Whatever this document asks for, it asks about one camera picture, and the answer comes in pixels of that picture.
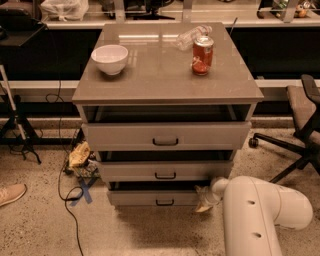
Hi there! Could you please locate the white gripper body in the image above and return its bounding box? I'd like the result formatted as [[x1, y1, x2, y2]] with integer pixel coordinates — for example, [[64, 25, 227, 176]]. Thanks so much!
[[202, 186, 221, 206]]

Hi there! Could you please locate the grey bottom drawer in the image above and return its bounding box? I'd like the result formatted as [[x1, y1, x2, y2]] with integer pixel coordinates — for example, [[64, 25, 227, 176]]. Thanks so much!
[[107, 190, 199, 206]]

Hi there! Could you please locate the grey drawer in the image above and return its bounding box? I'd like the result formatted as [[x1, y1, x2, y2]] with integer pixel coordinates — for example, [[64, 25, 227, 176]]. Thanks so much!
[[107, 190, 199, 206], [82, 122, 251, 151], [98, 160, 233, 182]]

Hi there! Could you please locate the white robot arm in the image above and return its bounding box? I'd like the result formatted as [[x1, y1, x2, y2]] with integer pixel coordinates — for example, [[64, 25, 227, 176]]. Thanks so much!
[[196, 176, 313, 256]]

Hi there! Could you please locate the grey top drawer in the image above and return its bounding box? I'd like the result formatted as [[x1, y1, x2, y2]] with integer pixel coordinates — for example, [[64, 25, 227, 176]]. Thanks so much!
[[82, 122, 251, 151]]

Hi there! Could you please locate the grey middle drawer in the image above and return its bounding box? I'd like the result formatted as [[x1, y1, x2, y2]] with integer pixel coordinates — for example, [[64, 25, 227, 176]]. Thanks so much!
[[98, 160, 233, 182]]

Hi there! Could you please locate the grey drawer cabinet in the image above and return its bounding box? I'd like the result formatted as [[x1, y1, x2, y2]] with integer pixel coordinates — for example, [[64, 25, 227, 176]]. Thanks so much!
[[73, 23, 263, 191]]

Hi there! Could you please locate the blue tape cross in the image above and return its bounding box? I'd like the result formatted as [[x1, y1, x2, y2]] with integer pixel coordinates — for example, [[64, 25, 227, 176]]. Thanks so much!
[[70, 177, 97, 206]]

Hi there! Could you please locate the yellow chip bag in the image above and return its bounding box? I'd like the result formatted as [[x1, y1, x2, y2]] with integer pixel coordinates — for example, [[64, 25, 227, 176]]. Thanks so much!
[[69, 141, 90, 167]]

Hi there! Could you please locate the black office chair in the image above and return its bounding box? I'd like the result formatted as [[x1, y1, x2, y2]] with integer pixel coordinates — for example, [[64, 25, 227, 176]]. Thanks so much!
[[248, 74, 320, 183]]

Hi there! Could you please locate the red soda can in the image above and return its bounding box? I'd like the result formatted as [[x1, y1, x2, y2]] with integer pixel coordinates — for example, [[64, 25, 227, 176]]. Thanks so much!
[[192, 36, 214, 75]]

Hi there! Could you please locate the clear plastic bottle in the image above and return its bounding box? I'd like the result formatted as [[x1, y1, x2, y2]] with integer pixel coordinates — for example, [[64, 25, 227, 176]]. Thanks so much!
[[175, 25, 212, 51]]

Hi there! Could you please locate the white ceramic bowl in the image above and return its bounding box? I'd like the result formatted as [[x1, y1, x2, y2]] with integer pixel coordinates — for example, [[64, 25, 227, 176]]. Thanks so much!
[[91, 45, 129, 75]]

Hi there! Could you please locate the tan shoe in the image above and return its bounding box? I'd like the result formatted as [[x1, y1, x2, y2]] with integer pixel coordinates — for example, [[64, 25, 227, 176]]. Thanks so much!
[[0, 184, 27, 206]]

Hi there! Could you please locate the black monitor stand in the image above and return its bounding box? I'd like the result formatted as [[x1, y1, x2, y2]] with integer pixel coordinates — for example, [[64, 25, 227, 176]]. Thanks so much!
[[133, 0, 175, 20]]

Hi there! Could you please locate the black tripod stand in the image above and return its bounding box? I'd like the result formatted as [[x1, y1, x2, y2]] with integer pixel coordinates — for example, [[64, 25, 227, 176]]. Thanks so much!
[[0, 64, 43, 165]]

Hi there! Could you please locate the white plastic bag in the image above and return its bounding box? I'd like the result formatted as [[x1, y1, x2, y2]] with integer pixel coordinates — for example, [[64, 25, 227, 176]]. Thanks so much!
[[41, 0, 89, 21]]

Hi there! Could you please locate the black floor cable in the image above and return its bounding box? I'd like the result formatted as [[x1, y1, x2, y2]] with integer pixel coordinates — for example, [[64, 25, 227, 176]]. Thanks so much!
[[45, 79, 86, 256]]

